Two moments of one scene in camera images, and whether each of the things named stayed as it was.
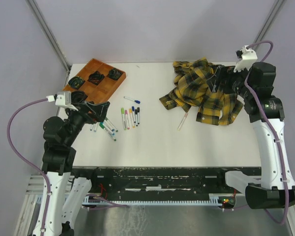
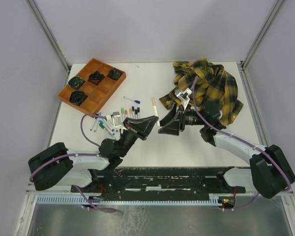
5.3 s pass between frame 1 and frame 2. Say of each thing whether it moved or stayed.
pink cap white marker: moved
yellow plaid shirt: stayed
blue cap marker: stayed
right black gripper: moved
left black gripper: moved
